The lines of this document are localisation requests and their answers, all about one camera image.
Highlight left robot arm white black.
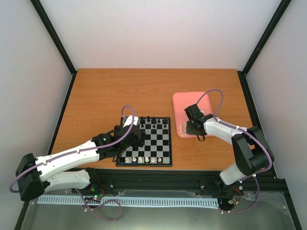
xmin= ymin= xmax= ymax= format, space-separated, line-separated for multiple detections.
xmin=16 ymin=125 xmax=145 ymax=201

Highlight black frame post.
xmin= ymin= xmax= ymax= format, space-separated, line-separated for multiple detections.
xmin=241 ymin=0 xmax=292 ymax=75
xmin=30 ymin=0 xmax=77 ymax=75

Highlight metal sheet front panel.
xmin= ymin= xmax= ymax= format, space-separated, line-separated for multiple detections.
xmin=15 ymin=191 xmax=300 ymax=230

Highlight pink plastic tray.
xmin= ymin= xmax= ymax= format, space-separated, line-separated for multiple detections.
xmin=172 ymin=92 xmax=213 ymax=138

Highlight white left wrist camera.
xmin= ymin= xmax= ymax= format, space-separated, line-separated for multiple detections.
xmin=123 ymin=115 xmax=139 ymax=127

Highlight right black frame post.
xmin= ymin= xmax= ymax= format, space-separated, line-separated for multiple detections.
xmin=241 ymin=0 xmax=292 ymax=75

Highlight black white chess board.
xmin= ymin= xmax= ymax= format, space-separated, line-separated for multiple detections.
xmin=116 ymin=118 xmax=172 ymax=167

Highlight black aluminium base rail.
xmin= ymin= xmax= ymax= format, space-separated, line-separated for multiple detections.
xmin=31 ymin=169 xmax=287 ymax=195

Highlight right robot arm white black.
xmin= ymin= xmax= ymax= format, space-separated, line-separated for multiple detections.
xmin=185 ymin=104 xmax=274 ymax=185

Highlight light blue slotted cable duct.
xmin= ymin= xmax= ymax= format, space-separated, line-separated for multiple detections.
xmin=37 ymin=195 xmax=219 ymax=209

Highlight left black frame post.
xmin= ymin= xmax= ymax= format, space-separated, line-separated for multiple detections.
xmin=30 ymin=0 xmax=77 ymax=75

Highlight black chess pieces row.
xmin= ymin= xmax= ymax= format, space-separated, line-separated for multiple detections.
xmin=139 ymin=116 xmax=170 ymax=129

